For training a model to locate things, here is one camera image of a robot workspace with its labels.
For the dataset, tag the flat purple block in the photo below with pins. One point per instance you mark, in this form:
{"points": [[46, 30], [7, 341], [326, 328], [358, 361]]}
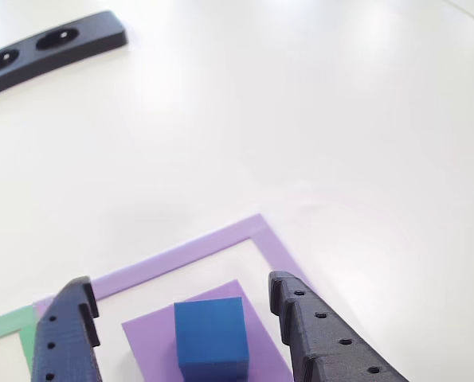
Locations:
{"points": [[151, 338]]}

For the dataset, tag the green square frame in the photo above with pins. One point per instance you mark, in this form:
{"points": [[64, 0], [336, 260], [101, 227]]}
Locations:
{"points": [[5, 324]]}

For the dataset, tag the black power strip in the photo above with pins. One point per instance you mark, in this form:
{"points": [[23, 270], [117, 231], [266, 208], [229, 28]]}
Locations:
{"points": [[97, 36]]}

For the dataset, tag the small blue cube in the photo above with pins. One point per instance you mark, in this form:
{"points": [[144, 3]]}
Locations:
{"points": [[210, 334]]}

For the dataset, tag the purple square frame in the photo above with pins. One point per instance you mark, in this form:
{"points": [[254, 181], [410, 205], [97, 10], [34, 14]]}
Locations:
{"points": [[204, 244]]}

